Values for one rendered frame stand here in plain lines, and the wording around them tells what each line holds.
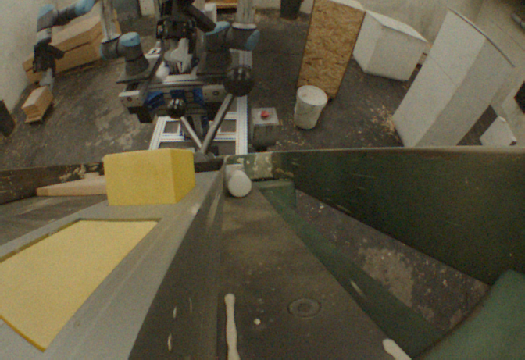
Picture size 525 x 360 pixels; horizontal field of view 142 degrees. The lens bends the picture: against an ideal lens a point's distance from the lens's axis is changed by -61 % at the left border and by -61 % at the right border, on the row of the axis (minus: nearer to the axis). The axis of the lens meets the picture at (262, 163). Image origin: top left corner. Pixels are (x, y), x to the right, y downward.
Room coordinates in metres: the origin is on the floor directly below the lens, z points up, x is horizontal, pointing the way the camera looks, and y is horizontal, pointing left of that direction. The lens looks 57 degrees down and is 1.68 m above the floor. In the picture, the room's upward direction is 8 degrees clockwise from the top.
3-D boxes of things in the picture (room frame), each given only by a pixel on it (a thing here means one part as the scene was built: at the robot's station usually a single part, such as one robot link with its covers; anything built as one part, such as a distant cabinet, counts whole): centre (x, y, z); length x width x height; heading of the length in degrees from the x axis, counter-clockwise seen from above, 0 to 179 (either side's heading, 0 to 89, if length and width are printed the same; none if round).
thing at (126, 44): (0.96, 0.81, 1.20); 0.13 x 0.12 x 0.14; 97
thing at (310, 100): (1.72, -0.39, 0.24); 0.32 x 0.30 x 0.47; 100
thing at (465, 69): (1.85, -2.04, 0.88); 0.90 x 0.60 x 1.75; 100
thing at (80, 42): (2.99, 4.39, 0.39); 2.46 x 1.05 x 0.78; 100
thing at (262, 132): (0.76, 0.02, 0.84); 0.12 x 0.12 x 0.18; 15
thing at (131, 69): (0.96, 0.80, 1.09); 0.15 x 0.15 x 0.10
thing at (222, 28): (1.04, 0.31, 1.20); 0.13 x 0.12 x 0.14; 77
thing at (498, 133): (2.15, -4.47, 0.36); 0.58 x 0.45 x 0.72; 10
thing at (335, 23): (2.32, -0.52, 0.63); 0.50 x 0.42 x 1.25; 83
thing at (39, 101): (1.45, 3.83, 0.20); 0.61 x 0.53 x 0.40; 100
